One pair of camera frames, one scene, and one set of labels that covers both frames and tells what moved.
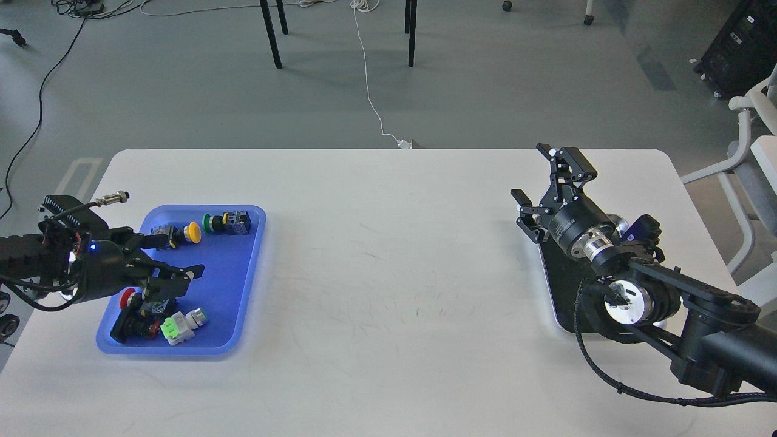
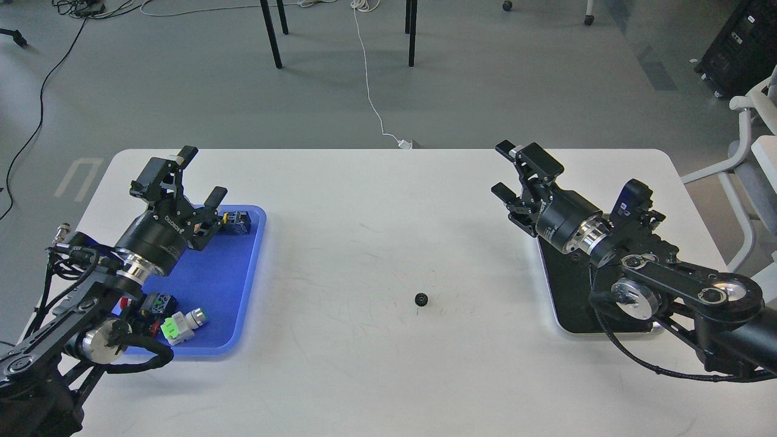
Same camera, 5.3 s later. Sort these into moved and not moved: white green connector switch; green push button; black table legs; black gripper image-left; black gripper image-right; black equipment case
Moved: black gripper image-left; black gripper image-right
Not moved: black equipment case; white green connector switch; green push button; black table legs
